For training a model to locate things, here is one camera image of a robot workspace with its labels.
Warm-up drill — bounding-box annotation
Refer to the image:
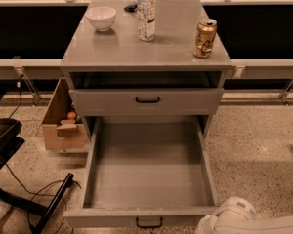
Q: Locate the grey drawer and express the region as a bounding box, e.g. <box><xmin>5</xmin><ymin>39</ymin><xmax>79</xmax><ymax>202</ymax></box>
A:
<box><xmin>69</xmin><ymin>89</ymin><xmax>222</xmax><ymax>116</ymax></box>
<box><xmin>64</xmin><ymin>116</ymin><xmax>220</xmax><ymax>228</ymax></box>

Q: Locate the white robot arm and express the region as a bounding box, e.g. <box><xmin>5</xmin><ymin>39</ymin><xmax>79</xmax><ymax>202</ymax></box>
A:
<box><xmin>194</xmin><ymin>197</ymin><xmax>293</xmax><ymax>234</ymax></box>

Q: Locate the grey top drawer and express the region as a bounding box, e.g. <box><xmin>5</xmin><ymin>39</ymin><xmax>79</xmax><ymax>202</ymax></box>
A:
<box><xmin>69</xmin><ymin>89</ymin><xmax>222</xmax><ymax>116</ymax></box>

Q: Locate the grey drawer cabinet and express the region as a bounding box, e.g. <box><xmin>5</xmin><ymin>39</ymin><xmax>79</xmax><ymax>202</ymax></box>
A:
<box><xmin>61</xmin><ymin>0</ymin><xmax>231</xmax><ymax>130</ymax></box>

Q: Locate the orange fruit in box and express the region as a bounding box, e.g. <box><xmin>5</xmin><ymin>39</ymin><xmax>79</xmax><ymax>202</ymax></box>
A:
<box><xmin>66</xmin><ymin>111</ymin><xmax>76</xmax><ymax>120</ymax></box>

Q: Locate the cardboard box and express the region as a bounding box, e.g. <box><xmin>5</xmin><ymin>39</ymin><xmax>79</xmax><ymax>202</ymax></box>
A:
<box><xmin>42</xmin><ymin>78</ymin><xmax>88</xmax><ymax>150</ymax></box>

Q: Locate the gold soda can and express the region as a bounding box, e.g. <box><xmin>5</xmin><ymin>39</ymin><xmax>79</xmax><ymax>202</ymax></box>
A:
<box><xmin>193</xmin><ymin>19</ymin><xmax>217</xmax><ymax>58</ymax></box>

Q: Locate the white ceramic bowl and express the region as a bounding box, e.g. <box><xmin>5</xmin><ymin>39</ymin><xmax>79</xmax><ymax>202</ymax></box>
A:
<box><xmin>85</xmin><ymin>7</ymin><xmax>116</xmax><ymax>31</ymax></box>

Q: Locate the small black object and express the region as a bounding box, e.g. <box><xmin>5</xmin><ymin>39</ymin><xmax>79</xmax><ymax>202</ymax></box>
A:
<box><xmin>124</xmin><ymin>2</ymin><xmax>138</xmax><ymax>13</ymax></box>

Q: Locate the clear plastic water bottle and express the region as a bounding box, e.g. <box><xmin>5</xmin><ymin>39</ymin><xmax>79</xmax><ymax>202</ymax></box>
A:
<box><xmin>137</xmin><ymin>0</ymin><xmax>155</xmax><ymax>41</ymax></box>

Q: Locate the black metal stand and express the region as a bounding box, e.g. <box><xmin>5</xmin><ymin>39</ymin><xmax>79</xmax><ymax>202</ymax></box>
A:
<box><xmin>0</xmin><ymin>94</ymin><xmax>71</xmax><ymax>234</ymax></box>

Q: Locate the black cable on floor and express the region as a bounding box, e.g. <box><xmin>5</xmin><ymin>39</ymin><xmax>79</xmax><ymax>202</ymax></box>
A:
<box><xmin>0</xmin><ymin>75</ymin><xmax>83</xmax><ymax>234</ymax></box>

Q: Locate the metal railing bracket right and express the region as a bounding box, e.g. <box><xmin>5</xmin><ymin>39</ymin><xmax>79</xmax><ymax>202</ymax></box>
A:
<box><xmin>279</xmin><ymin>79</ymin><xmax>293</xmax><ymax>106</ymax></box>

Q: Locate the metal railing bracket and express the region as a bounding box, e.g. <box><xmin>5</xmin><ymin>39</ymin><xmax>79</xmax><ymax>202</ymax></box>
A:
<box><xmin>279</xmin><ymin>79</ymin><xmax>293</xmax><ymax>106</ymax></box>
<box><xmin>13</xmin><ymin>56</ymin><xmax>41</xmax><ymax>106</ymax></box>

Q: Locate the metal railing bracket left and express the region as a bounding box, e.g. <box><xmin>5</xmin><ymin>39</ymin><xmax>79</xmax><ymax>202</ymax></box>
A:
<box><xmin>13</xmin><ymin>56</ymin><xmax>41</xmax><ymax>106</ymax></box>

